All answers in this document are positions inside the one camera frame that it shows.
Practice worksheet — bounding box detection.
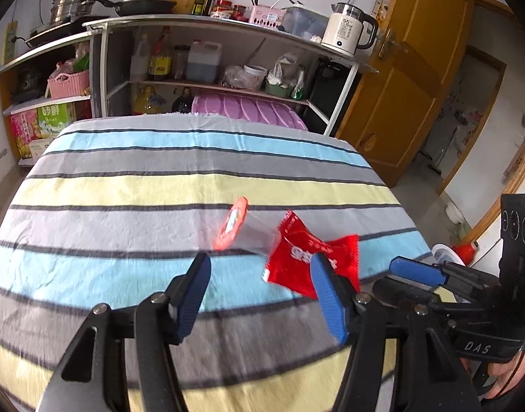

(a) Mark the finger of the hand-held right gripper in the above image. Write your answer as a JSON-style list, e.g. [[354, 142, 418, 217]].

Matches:
[[371, 275, 456, 310], [389, 256, 500, 293]]

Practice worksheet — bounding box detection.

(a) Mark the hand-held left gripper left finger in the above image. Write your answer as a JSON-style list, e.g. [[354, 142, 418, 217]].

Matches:
[[35, 252, 212, 412]]

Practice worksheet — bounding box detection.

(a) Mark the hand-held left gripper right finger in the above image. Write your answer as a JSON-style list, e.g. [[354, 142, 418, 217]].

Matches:
[[310, 252, 482, 412]]

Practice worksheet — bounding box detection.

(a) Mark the red snack packet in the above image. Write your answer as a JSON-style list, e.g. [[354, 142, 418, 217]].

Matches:
[[262, 210, 361, 300]]

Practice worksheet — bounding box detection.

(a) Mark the clear cup with red lid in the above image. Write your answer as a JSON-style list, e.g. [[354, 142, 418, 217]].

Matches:
[[213, 196, 281, 256]]

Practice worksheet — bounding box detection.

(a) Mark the person's right forearm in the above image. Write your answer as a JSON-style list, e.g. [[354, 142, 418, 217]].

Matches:
[[481, 388, 525, 412]]

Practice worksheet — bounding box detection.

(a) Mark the person's right hand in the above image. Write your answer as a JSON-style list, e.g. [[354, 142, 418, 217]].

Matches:
[[481, 350, 525, 402]]

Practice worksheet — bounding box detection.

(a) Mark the red plastic bin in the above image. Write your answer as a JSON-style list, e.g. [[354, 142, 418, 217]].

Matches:
[[432, 242, 480, 267]]

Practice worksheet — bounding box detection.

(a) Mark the white bowl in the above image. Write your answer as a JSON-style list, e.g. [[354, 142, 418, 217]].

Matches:
[[445, 202, 469, 226]]

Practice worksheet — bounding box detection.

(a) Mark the striped blanket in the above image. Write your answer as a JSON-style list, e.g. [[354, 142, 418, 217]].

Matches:
[[0, 112, 432, 412]]

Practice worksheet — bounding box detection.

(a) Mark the white washing machine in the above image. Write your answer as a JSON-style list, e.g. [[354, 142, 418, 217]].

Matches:
[[425, 116, 460, 164]]

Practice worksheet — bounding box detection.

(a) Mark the wooden door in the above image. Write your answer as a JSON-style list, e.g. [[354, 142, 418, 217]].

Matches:
[[335, 0, 475, 187]]

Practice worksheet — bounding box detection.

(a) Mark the dark round bottle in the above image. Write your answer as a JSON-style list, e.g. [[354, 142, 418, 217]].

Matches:
[[172, 88, 195, 113]]

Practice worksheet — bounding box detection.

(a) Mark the purple plastic box lid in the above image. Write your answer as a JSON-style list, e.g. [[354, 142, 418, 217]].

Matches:
[[191, 94, 308, 131]]

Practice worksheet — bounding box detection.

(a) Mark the large yellow oil bottle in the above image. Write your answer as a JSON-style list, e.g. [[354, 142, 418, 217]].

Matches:
[[131, 86, 171, 116]]

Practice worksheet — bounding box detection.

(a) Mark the green bowl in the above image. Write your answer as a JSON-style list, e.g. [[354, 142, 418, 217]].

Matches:
[[265, 79, 295, 99]]

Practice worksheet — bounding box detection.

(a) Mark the clear bag of food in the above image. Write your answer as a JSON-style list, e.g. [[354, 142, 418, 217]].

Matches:
[[222, 66, 246, 89]]

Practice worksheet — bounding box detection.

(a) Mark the green cardboard box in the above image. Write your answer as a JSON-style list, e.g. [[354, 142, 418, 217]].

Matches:
[[36, 103, 77, 140]]

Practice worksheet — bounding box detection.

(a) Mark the white plastic tub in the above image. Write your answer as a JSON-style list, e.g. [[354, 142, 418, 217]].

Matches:
[[243, 65, 268, 89]]

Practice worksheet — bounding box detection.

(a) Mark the white plastic bag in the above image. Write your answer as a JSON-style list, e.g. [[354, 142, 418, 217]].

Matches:
[[267, 54, 306, 91]]

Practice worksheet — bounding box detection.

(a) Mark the plastic jug of dark liquid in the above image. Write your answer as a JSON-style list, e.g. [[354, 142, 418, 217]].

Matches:
[[186, 40, 223, 84]]

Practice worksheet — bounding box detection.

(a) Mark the dark glass jar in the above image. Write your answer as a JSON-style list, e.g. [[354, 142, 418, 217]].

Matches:
[[173, 45, 191, 80]]

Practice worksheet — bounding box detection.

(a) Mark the pink snack bag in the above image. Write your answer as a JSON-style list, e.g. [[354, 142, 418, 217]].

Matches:
[[10, 109, 42, 159]]

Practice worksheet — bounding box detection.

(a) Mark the red cap oil bottle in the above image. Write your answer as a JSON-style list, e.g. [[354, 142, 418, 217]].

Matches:
[[149, 26, 174, 81]]

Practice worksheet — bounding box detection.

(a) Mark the white plastic bottle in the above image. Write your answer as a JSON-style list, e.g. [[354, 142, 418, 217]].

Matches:
[[129, 33, 152, 81]]

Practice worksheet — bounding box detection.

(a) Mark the pink plastic basket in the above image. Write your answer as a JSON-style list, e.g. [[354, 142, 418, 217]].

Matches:
[[47, 70, 91, 99]]

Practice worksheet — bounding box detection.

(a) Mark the white electric kettle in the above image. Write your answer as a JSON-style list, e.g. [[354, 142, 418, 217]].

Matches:
[[322, 2, 380, 56]]

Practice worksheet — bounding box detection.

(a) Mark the clear plastic storage container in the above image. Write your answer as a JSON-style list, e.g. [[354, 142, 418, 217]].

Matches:
[[283, 5, 329, 40]]

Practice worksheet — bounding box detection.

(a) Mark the white metal shelf unit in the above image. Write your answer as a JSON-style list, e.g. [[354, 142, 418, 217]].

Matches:
[[83, 14, 380, 137]]

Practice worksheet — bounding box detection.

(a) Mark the pink utensil box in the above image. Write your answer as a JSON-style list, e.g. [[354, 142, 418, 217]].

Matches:
[[249, 5, 287, 26]]

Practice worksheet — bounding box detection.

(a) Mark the wooden shelf unit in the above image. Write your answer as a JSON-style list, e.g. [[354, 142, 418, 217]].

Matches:
[[0, 30, 96, 168]]

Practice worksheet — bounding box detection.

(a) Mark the black frying pan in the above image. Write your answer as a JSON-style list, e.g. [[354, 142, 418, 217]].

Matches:
[[89, 0, 178, 15]]

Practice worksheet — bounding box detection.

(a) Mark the black cooktop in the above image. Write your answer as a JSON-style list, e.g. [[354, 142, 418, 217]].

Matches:
[[28, 16, 111, 46]]

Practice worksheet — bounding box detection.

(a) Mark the green power strip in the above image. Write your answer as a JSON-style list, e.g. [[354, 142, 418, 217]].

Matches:
[[4, 21, 19, 67]]

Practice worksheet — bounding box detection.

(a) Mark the steel steamer pot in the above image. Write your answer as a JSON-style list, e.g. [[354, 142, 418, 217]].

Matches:
[[51, 0, 104, 24]]

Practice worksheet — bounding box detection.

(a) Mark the wooden door frame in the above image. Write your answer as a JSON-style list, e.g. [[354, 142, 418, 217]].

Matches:
[[434, 0, 525, 245]]

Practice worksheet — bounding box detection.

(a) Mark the brass door handle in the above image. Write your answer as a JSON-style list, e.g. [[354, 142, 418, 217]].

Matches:
[[377, 28, 403, 61]]

